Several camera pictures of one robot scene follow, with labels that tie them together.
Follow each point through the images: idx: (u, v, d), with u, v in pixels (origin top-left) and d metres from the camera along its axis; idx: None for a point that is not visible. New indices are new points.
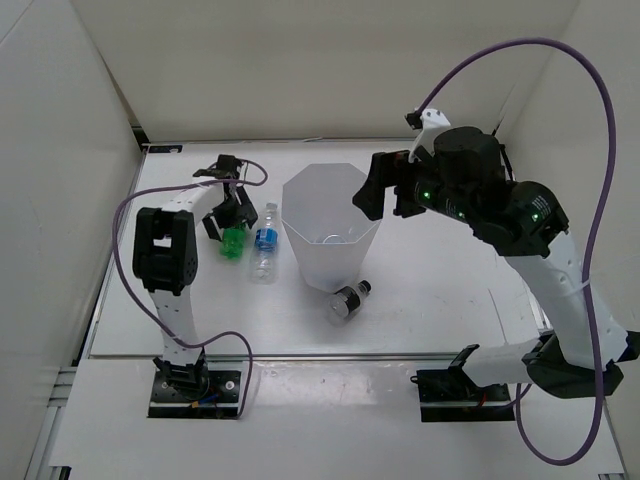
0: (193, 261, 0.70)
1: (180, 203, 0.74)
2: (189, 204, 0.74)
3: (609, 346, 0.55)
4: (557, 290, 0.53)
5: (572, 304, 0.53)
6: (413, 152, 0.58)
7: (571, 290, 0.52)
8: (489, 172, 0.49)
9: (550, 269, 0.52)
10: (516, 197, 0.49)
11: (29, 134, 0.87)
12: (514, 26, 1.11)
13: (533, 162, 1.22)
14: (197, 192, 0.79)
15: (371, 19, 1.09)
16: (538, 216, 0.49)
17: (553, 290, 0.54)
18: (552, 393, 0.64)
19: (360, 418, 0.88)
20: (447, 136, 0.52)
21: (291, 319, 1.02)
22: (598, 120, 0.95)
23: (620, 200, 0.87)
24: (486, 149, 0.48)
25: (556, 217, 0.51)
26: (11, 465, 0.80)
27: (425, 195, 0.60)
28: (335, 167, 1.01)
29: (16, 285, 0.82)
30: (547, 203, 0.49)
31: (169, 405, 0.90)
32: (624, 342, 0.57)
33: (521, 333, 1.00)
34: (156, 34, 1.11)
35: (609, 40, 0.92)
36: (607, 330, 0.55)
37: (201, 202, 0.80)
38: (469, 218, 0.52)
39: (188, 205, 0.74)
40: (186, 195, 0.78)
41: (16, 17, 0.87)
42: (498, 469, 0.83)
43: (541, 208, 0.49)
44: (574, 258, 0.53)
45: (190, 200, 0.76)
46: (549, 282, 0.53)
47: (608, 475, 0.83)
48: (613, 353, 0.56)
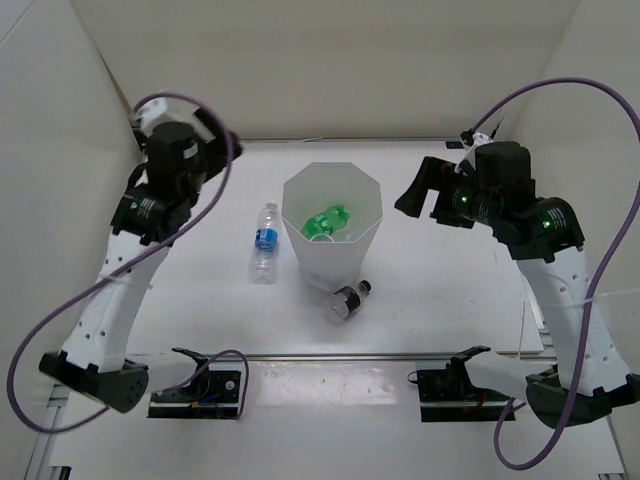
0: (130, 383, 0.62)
1: (89, 335, 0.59)
2: (99, 339, 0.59)
3: (600, 371, 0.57)
4: (556, 298, 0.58)
5: (568, 316, 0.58)
6: (460, 166, 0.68)
7: (570, 302, 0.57)
8: (514, 179, 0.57)
9: (550, 276, 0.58)
10: (536, 206, 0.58)
11: (28, 134, 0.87)
12: (515, 26, 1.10)
13: (534, 162, 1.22)
14: (113, 298, 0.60)
15: (371, 17, 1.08)
16: (549, 224, 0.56)
17: (553, 299, 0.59)
18: (547, 422, 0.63)
19: (359, 418, 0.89)
20: (485, 145, 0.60)
21: (292, 320, 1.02)
22: (600, 119, 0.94)
23: (620, 199, 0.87)
24: (514, 159, 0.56)
25: (570, 232, 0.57)
26: (12, 466, 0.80)
27: (462, 200, 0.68)
28: (335, 168, 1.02)
29: (16, 286, 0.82)
30: (563, 217, 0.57)
31: (169, 405, 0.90)
32: (622, 379, 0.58)
33: (526, 341, 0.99)
34: (156, 33, 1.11)
35: (612, 39, 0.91)
36: (604, 357, 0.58)
37: (129, 298, 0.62)
38: (492, 219, 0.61)
39: (99, 339, 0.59)
40: (99, 304, 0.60)
41: (17, 17, 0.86)
42: (498, 470, 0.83)
43: (555, 218, 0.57)
44: (581, 275, 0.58)
45: (103, 327, 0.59)
46: (550, 289, 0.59)
47: (609, 475, 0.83)
48: (605, 382, 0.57)
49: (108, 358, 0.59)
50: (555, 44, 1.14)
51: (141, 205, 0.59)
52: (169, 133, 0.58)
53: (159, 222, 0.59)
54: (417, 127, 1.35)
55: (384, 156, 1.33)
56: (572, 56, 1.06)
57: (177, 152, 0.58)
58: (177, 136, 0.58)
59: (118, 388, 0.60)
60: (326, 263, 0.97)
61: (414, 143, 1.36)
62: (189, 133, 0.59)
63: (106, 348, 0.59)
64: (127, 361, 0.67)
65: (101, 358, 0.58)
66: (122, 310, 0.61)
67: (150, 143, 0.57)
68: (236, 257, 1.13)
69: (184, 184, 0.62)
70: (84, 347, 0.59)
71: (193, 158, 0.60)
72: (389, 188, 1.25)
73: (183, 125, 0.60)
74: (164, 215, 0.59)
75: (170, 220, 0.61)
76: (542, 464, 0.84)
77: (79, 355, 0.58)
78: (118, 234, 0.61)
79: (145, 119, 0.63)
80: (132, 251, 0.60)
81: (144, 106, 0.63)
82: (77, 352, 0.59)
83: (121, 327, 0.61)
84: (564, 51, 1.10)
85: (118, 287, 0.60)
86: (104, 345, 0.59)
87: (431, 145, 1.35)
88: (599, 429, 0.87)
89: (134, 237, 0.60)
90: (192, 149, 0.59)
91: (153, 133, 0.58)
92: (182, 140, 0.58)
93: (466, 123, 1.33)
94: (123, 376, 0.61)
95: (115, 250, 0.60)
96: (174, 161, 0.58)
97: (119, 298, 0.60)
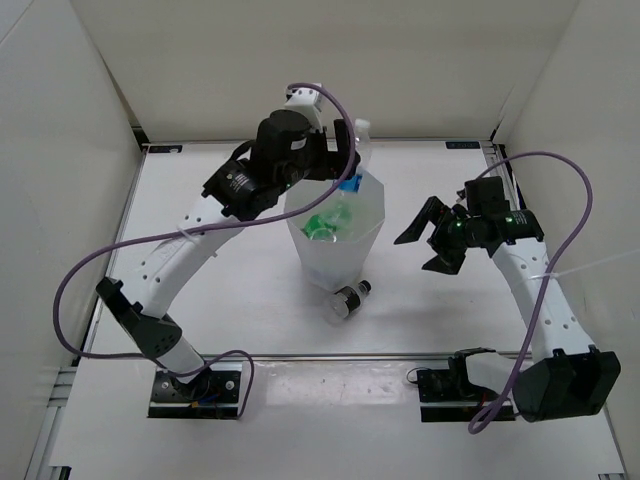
0: (167, 338, 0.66)
1: (147, 276, 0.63)
2: (153, 283, 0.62)
3: (559, 335, 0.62)
4: (518, 275, 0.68)
5: (528, 286, 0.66)
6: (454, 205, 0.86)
7: (529, 275, 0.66)
8: (489, 197, 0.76)
9: (512, 257, 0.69)
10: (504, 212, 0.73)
11: (27, 135, 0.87)
12: (514, 27, 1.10)
13: (534, 163, 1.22)
14: (179, 251, 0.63)
15: (370, 17, 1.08)
16: (511, 220, 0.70)
17: (517, 277, 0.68)
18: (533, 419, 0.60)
19: (359, 418, 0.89)
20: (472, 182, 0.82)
21: (293, 319, 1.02)
22: (599, 120, 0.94)
23: (620, 199, 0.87)
24: (489, 181, 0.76)
25: (531, 228, 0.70)
26: (11, 465, 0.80)
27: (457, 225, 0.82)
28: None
29: (16, 286, 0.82)
30: (525, 217, 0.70)
31: (169, 405, 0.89)
32: (585, 348, 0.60)
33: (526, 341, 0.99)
34: (156, 34, 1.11)
35: (611, 39, 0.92)
36: (564, 325, 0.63)
37: (193, 258, 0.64)
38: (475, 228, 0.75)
39: (152, 283, 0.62)
40: (166, 252, 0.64)
41: (17, 18, 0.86)
42: (497, 470, 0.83)
43: (516, 217, 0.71)
44: (542, 258, 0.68)
45: (159, 275, 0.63)
46: (514, 268, 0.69)
47: (608, 475, 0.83)
48: (565, 346, 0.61)
49: (155, 301, 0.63)
50: (554, 45, 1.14)
51: (236, 179, 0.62)
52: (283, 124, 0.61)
53: (244, 202, 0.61)
54: (417, 127, 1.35)
55: (385, 156, 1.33)
56: (572, 56, 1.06)
57: (287, 141, 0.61)
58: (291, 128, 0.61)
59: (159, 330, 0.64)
60: (325, 262, 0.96)
61: (414, 143, 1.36)
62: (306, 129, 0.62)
63: (155, 294, 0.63)
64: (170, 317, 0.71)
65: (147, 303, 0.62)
66: (183, 265, 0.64)
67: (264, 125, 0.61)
68: (236, 257, 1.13)
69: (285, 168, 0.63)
70: (139, 286, 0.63)
71: (297, 153, 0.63)
72: (389, 188, 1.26)
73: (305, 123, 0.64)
74: (257, 189, 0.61)
75: (261, 202, 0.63)
76: (542, 464, 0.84)
77: (130, 292, 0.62)
78: (207, 198, 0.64)
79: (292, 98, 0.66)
80: (213, 218, 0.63)
81: (298, 90, 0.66)
82: (130, 289, 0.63)
83: (174, 283, 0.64)
84: (564, 52, 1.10)
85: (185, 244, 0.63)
86: (154, 291, 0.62)
87: (431, 145, 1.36)
88: (599, 429, 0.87)
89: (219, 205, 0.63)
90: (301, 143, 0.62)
91: (269, 121, 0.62)
92: (296, 133, 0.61)
93: (466, 122, 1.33)
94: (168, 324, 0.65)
95: (195, 213, 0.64)
96: (282, 146, 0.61)
97: (184, 253, 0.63)
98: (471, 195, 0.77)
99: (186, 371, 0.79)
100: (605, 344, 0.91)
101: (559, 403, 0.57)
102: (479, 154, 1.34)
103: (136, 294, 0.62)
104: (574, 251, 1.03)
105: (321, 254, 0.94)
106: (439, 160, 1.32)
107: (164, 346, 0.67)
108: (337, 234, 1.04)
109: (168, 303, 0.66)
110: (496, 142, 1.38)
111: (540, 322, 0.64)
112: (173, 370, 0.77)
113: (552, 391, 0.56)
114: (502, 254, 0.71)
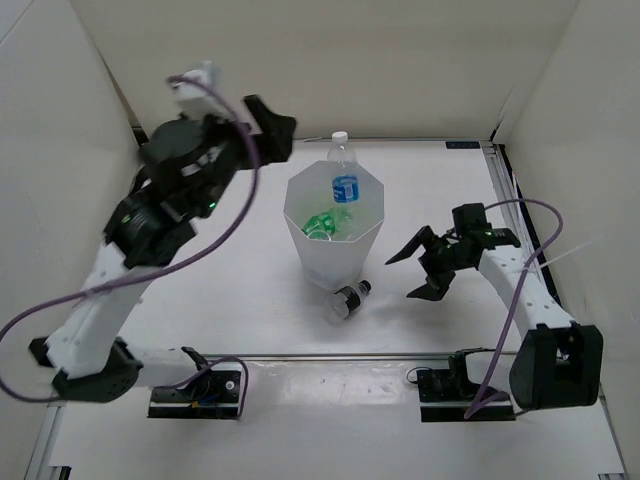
0: (116, 383, 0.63)
1: (66, 339, 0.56)
2: (73, 346, 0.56)
3: (542, 314, 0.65)
4: (501, 273, 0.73)
5: (510, 279, 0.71)
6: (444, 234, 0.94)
7: (510, 270, 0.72)
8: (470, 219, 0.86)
9: (494, 260, 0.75)
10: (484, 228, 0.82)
11: (27, 134, 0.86)
12: (514, 26, 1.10)
13: (534, 163, 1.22)
14: (92, 310, 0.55)
15: (370, 16, 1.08)
16: (491, 233, 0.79)
17: (500, 276, 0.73)
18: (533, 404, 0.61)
19: (360, 418, 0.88)
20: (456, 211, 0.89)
21: (293, 319, 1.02)
22: (600, 120, 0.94)
23: (620, 199, 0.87)
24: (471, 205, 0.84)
25: (510, 239, 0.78)
26: (11, 465, 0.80)
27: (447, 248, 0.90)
28: (337, 167, 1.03)
29: (16, 286, 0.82)
30: (503, 231, 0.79)
31: (169, 405, 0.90)
32: (566, 320, 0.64)
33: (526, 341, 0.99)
34: (156, 34, 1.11)
35: (612, 39, 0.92)
36: (545, 306, 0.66)
37: (112, 311, 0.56)
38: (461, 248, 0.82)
39: (73, 347, 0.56)
40: (80, 313, 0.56)
41: (17, 18, 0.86)
42: (497, 470, 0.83)
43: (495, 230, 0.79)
44: (520, 258, 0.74)
45: (77, 339, 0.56)
46: (497, 269, 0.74)
47: (609, 475, 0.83)
48: (548, 321, 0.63)
49: (81, 365, 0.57)
50: (554, 45, 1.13)
51: (133, 220, 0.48)
52: (165, 148, 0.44)
53: (147, 246, 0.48)
54: (417, 127, 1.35)
55: (385, 156, 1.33)
56: (573, 55, 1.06)
57: (174, 170, 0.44)
58: (176, 152, 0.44)
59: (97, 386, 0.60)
60: (325, 262, 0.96)
61: (414, 143, 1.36)
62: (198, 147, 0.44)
63: (78, 358, 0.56)
64: (122, 353, 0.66)
65: (74, 369, 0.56)
66: (101, 325, 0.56)
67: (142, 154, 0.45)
68: (235, 257, 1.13)
69: (192, 195, 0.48)
70: (60, 351, 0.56)
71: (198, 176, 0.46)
72: (389, 189, 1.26)
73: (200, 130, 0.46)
74: (157, 235, 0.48)
75: (170, 242, 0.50)
76: (542, 463, 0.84)
77: (53, 358, 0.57)
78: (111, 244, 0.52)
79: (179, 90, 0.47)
80: (117, 273, 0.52)
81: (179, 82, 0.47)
82: (54, 354, 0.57)
83: (99, 340, 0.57)
84: (564, 52, 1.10)
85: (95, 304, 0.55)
86: (76, 355, 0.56)
87: (431, 145, 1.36)
88: (598, 428, 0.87)
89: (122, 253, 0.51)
90: (197, 167, 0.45)
91: (147, 146, 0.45)
92: (183, 159, 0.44)
93: (466, 122, 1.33)
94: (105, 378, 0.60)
95: (100, 265, 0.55)
96: (174, 180, 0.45)
97: (96, 313, 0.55)
98: (458, 221, 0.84)
99: (176, 379, 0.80)
100: (606, 343, 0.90)
101: (554, 384, 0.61)
102: (480, 155, 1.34)
103: (59, 360, 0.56)
104: (575, 251, 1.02)
105: (320, 253, 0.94)
106: (439, 160, 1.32)
107: (118, 388, 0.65)
108: (333, 235, 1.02)
109: (103, 356, 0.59)
110: (497, 142, 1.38)
111: (523, 305, 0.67)
112: (163, 382, 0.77)
113: (542, 366, 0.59)
114: (484, 258, 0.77)
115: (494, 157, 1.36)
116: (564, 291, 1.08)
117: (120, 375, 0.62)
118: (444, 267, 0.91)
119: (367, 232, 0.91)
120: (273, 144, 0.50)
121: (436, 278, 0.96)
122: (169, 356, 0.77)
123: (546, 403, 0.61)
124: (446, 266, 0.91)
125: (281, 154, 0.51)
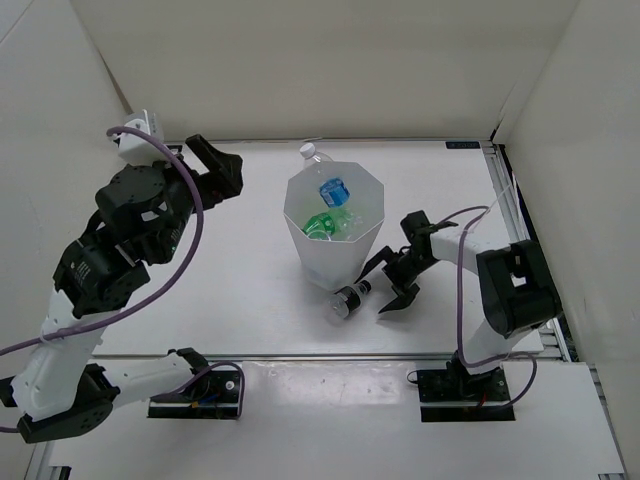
0: (86, 419, 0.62)
1: (26, 384, 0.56)
2: (34, 391, 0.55)
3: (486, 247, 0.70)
4: (447, 244, 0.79)
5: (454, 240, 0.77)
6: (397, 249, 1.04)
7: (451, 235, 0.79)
8: None
9: (439, 239, 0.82)
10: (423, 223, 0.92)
11: (26, 135, 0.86)
12: (514, 26, 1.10)
13: (534, 163, 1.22)
14: (47, 357, 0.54)
15: (370, 16, 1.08)
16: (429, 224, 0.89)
17: (448, 246, 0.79)
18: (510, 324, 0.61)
19: (360, 418, 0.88)
20: None
21: (292, 318, 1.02)
22: (600, 120, 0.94)
23: (620, 199, 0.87)
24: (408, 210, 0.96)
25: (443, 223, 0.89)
26: (11, 465, 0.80)
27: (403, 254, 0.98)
28: (338, 166, 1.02)
29: (15, 286, 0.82)
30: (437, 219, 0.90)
31: (169, 405, 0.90)
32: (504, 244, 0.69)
33: (527, 342, 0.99)
34: (156, 34, 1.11)
35: (612, 39, 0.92)
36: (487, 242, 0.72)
37: (69, 355, 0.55)
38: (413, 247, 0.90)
39: (34, 392, 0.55)
40: (36, 359, 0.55)
41: (17, 18, 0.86)
42: (497, 470, 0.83)
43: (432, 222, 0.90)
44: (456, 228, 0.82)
45: (37, 385, 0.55)
46: (444, 243, 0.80)
47: (608, 475, 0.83)
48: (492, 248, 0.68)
49: (44, 408, 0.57)
50: (554, 45, 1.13)
51: (81, 265, 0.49)
52: (123, 194, 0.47)
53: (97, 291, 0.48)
54: (417, 127, 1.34)
55: (385, 156, 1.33)
56: (573, 55, 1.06)
57: (132, 214, 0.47)
58: (135, 198, 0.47)
59: (66, 424, 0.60)
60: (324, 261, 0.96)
61: (414, 143, 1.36)
62: (157, 194, 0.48)
63: (40, 401, 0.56)
64: (95, 384, 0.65)
65: (38, 412, 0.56)
66: (60, 368, 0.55)
67: (100, 198, 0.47)
68: (235, 257, 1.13)
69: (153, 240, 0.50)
70: (23, 395, 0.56)
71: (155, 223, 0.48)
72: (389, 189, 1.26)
73: (161, 177, 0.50)
74: (107, 278, 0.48)
75: (123, 286, 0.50)
76: (542, 463, 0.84)
77: (18, 399, 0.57)
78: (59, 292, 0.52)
79: (120, 147, 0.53)
80: (66, 321, 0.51)
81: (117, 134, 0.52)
82: (19, 395, 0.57)
83: (61, 382, 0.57)
84: (564, 52, 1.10)
85: (48, 350, 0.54)
86: (37, 399, 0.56)
87: (431, 145, 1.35)
88: (600, 428, 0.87)
89: (68, 303, 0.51)
90: (155, 212, 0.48)
91: (106, 191, 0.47)
92: (142, 205, 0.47)
93: (466, 122, 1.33)
94: (74, 415, 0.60)
95: (51, 311, 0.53)
96: (130, 224, 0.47)
97: (50, 362, 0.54)
98: (406, 226, 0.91)
99: (176, 385, 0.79)
100: (606, 344, 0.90)
101: (519, 296, 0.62)
102: (480, 155, 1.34)
103: (24, 402, 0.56)
104: (575, 251, 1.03)
105: (320, 253, 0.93)
106: (439, 160, 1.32)
107: (91, 422, 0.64)
108: (334, 235, 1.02)
109: (70, 394, 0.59)
110: (497, 142, 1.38)
111: (470, 249, 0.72)
112: (158, 391, 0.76)
113: (500, 281, 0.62)
114: (431, 242, 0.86)
115: (494, 156, 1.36)
116: (564, 291, 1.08)
117: (93, 409, 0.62)
118: (407, 271, 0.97)
119: (366, 231, 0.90)
120: (222, 181, 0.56)
121: (401, 285, 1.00)
122: (156, 369, 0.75)
123: (523, 321, 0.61)
124: (409, 269, 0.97)
125: (232, 188, 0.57)
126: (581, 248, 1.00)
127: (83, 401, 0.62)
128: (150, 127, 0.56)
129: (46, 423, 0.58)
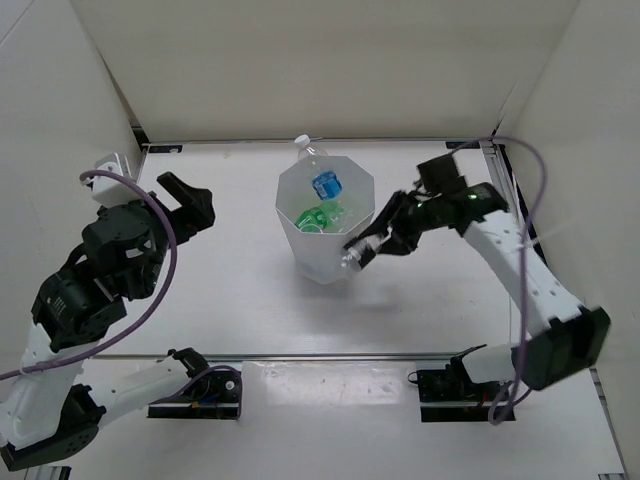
0: (72, 441, 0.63)
1: (9, 412, 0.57)
2: (16, 420, 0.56)
3: (551, 303, 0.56)
4: (496, 251, 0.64)
5: (508, 259, 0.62)
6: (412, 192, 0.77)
7: (508, 251, 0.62)
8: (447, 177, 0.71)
9: (485, 232, 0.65)
10: (466, 189, 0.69)
11: (27, 135, 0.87)
12: (513, 26, 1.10)
13: (534, 163, 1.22)
14: (28, 388, 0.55)
15: (370, 16, 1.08)
16: (475, 195, 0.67)
17: (496, 255, 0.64)
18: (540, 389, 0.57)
19: (360, 418, 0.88)
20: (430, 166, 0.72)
21: (292, 319, 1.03)
22: (600, 119, 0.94)
23: (620, 198, 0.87)
24: (443, 160, 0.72)
25: (497, 200, 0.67)
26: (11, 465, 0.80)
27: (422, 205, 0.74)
28: (330, 160, 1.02)
29: (16, 286, 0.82)
30: (488, 192, 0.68)
31: (169, 405, 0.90)
32: (570, 308, 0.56)
33: None
34: (155, 34, 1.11)
35: (613, 38, 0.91)
36: (552, 291, 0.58)
37: (51, 385, 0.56)
38: (445, 214, 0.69)
39: (16, 421, 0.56)
40: (17, 390, 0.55)
41: (17, 18, 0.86)
42: (496, 471, 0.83)
43: (480, 192, 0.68)
44: (513, 229, 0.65)
45: (19, 413, 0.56)
46: (489, 245, 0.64)
47: (608, 475, 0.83)
48: (559, 311, 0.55)
49: (27, 435, 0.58)
50: (554, 45, 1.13)
51: (59, 299, 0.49)
52: (111, 231, 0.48)
53: (73, 325, 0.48)
54: (416, 126, 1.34)
55: (385, 155, 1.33)
56: (573, 55, 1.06)
57: (117, 251, 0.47)
58: (122, 235, 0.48)
59: (56, 447, 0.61)
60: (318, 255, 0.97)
61: (414, 143, 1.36)
62: (143, 231, 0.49)
63: (22, 429, 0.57)
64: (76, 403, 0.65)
65: (21, 440, 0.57)
66: (43, 397, 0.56)
67: (87, 233, 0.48)
68: (234, 257, 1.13)
69: (134, 274, 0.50)
70: (6, 421, 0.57)
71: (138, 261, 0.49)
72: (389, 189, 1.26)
73: (145, 215, 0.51)
74: (83, 314, 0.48)
75: (100, 321, 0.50)
76: (541, 463, 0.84)
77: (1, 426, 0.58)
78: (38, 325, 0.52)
79: (95, 190, 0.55)
80: (44, 354, 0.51)
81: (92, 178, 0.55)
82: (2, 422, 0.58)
83: (43, 412, 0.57)
84: (564, 53, 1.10)
85: (30, 381, 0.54)
86: (21, 428, 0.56)
87: (431, 145, 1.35)
88: (599, 428, 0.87)
89: (46, 337, 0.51)
90: (140, 248, 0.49)
91: (92, 227, 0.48)
92: (129, 242, 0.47)
93: (466, 122, 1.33)
94: (59, 439, 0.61)
95: (30, 344, 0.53)
96: (114, 259, 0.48)
97: (31, 392, 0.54)
98: (425, 174, 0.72)
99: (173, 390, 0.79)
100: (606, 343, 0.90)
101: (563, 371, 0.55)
102: (479, 155, 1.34)
103: (8, 429, 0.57)
104: (575, 251, 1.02)
105: (313, 246, 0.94)
106: None
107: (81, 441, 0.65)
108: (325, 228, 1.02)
109: (53, 421, 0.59)
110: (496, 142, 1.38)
111: (529, 293, 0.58)
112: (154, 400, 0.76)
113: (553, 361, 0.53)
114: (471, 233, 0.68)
115: (494, 157, 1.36)
116: None
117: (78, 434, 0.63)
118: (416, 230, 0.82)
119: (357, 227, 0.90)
120: (195, 211, 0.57)
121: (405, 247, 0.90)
122: (153, 376, 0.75)
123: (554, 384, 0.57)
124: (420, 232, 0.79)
125: (204, 218, 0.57)
126: (581, 248, 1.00)
127: (68, 425, 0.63)
128: (123, 169, 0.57)
129: (31, 450, 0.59)
